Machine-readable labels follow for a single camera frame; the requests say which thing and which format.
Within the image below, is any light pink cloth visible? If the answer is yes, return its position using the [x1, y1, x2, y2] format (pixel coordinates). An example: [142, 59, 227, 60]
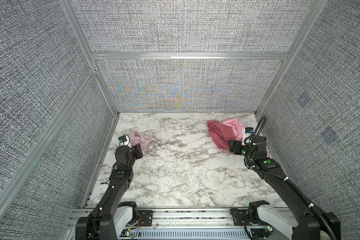
[129, 131, 155, 155]

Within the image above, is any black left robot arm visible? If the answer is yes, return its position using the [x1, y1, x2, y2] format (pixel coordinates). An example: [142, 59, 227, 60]
[75, 144, 143, 240]

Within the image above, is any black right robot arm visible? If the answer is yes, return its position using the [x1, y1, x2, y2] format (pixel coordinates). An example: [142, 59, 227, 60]
[228, 135, 341, 240]

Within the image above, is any bright pink cloth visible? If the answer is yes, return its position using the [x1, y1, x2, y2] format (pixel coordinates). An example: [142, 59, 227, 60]
[222, 119, 246, 141]

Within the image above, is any dark pink cloth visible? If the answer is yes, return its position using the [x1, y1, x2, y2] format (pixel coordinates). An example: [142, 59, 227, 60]
[207, 120, 230, 150]

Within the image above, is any aluminium horizontal back bar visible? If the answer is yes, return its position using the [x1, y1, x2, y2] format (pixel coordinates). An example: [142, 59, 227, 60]
[91, 52, 289, 61]

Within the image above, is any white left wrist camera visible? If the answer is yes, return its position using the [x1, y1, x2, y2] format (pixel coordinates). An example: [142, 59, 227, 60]
[118, 135, 132, 148]

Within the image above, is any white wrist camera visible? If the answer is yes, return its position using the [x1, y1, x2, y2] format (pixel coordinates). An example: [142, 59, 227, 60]
[242, 127, 254, 146]
[118, 135, 132, 148]

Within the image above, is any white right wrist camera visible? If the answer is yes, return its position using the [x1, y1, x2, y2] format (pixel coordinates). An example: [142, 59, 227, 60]
[242, 127, 254, 146]

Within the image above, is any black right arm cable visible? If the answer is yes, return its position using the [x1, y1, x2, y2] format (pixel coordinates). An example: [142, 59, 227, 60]
[251, 116, 268, 137]

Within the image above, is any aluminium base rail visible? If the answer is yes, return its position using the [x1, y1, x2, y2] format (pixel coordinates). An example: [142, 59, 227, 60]
[64, 206, 297, 240]

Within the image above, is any aluminium left wall diagonal bar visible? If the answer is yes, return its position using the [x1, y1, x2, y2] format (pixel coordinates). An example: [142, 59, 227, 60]
[0, 69, 96, 221]

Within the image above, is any aluminium corner frame post right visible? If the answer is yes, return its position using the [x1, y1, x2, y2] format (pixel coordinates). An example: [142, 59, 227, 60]
[254, 0, 328, 117]

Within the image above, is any aluminium corner frame post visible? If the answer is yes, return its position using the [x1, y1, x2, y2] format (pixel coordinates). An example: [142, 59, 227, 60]
[60, 0, 120, 116]
[254, 0, 328, 117]

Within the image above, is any aluminium corner frame post left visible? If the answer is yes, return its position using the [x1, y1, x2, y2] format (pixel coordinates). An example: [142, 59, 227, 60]
[60, 0, 120, 116]

